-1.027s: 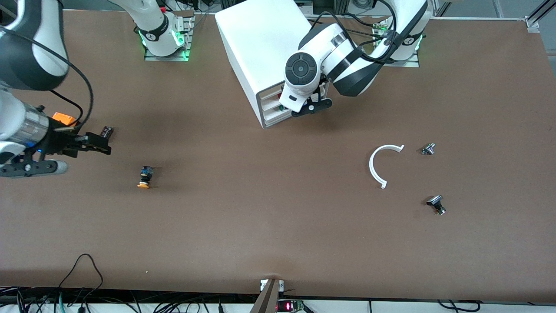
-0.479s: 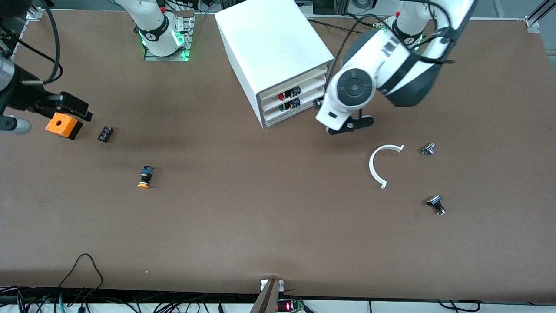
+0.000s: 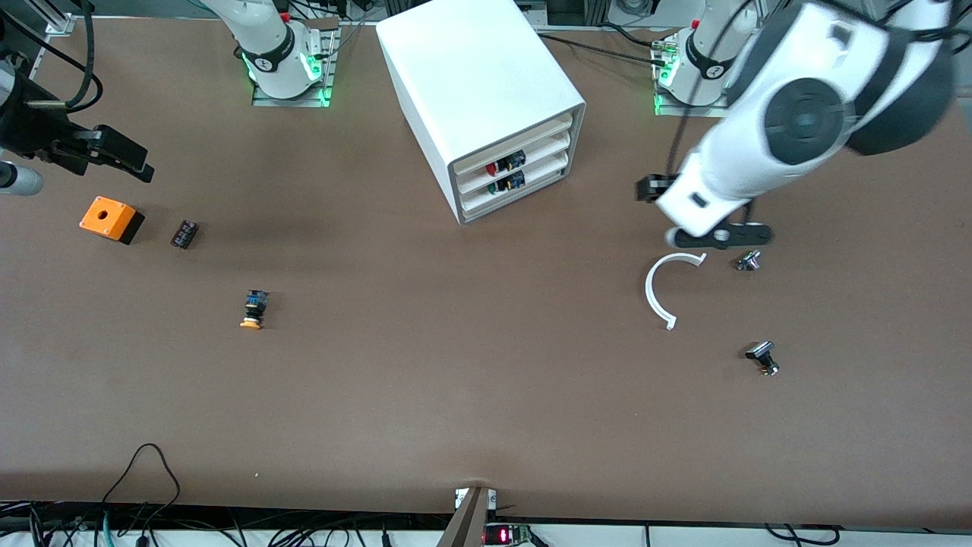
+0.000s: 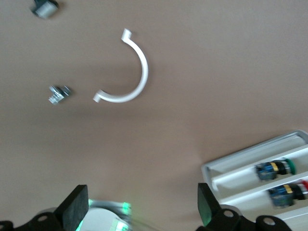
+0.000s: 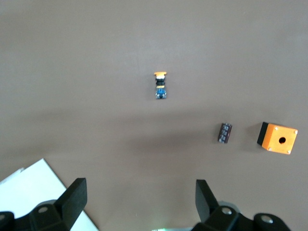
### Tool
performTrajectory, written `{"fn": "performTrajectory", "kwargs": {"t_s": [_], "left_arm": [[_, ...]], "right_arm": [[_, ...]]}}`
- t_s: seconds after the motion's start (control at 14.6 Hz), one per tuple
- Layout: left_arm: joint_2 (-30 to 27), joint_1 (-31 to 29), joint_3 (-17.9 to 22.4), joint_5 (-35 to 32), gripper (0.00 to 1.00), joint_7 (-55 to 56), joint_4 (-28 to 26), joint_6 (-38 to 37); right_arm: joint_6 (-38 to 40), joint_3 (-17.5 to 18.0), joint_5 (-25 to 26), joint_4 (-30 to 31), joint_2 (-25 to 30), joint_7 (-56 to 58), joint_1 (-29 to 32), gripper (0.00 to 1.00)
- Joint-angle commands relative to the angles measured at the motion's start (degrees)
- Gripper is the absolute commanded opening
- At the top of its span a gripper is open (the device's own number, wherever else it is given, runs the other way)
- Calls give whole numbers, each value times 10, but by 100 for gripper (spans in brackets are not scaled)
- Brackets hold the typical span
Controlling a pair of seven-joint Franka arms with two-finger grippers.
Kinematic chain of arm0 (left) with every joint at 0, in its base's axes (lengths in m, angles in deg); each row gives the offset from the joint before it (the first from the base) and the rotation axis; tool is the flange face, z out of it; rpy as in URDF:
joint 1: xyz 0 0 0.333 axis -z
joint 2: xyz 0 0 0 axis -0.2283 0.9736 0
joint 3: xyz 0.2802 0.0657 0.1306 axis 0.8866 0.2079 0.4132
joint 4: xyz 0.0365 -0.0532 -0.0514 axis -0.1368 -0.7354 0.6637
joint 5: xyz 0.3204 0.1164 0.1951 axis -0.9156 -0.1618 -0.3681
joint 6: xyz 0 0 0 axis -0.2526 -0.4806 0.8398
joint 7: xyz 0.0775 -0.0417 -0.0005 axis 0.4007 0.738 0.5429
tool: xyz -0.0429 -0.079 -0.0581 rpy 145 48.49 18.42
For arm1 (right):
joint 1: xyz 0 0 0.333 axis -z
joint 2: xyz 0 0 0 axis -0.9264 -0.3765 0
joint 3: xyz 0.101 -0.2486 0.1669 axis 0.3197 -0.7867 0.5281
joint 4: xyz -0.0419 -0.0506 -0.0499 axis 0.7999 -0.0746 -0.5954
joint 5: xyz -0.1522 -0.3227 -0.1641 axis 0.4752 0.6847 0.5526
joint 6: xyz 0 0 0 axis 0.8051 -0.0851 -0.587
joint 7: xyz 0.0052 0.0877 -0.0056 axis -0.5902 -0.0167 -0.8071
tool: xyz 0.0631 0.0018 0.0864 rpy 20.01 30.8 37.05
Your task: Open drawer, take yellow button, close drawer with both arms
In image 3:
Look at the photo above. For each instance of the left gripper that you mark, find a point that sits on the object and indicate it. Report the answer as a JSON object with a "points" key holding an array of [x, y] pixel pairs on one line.
{"points": [[650, 188]]}

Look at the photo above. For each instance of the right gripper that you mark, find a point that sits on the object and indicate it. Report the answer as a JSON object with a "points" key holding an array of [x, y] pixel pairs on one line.
{"points": [[29, 131]]}

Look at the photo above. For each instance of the white drawer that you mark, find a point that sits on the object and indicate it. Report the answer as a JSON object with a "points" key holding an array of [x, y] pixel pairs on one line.
{"points": [[547, 150], [543, 133], [545, 169]]}

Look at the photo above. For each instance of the orange push button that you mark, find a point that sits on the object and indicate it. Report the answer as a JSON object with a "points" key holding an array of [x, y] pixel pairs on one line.
{"points": [[252, 319]]}

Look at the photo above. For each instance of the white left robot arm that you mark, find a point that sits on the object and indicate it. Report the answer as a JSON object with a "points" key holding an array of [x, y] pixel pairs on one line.
{"points": [[805, 114]]}

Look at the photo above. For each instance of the green push button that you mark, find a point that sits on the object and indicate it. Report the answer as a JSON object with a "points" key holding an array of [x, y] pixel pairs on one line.
{"points": [[495, 187]]}

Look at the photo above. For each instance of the red push button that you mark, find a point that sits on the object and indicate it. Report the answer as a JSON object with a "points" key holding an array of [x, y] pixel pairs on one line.
{"points": [[493, 169]]}

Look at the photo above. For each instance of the white drawer cabinet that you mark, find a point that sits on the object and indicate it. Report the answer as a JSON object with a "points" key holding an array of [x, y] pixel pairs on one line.
{"points": [[471, 68]]}

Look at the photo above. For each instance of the white curved plastic arc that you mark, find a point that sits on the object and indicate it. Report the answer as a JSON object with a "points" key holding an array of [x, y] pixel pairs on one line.
{"points": [[650, 292]]}

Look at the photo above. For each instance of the small black contact block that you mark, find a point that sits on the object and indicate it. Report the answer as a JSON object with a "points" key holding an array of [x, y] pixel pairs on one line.
{"points": [[184, 234]]}

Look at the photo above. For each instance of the small silver metal fitting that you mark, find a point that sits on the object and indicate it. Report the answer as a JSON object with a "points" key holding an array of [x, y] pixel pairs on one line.
{"points": [[749, 260]]}

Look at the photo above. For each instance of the device with red display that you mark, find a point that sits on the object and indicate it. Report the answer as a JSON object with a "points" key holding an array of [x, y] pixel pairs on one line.
{"points": [[505, 535]]}

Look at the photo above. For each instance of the orange button enclosure box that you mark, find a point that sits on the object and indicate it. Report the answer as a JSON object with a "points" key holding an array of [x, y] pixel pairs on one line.
{"points": [[106, 215]]}

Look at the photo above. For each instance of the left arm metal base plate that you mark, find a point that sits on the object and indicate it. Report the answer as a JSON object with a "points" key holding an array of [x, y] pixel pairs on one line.
{"points": [[683, 111]]}

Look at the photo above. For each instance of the aluminium frame rail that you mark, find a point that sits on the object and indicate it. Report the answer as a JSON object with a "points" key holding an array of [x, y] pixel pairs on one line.
{"points": [[59, 26]]}

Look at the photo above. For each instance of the black knob switch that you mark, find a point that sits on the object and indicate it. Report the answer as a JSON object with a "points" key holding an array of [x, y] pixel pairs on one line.
{"points": [[761, 352]]}

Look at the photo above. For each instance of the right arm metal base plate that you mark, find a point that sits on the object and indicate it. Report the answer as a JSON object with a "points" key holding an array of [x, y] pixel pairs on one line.
{"points": [[330, 61]]}

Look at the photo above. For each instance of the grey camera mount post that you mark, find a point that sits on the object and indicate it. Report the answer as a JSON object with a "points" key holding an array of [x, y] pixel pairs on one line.
{"points": [[467, 524]]}

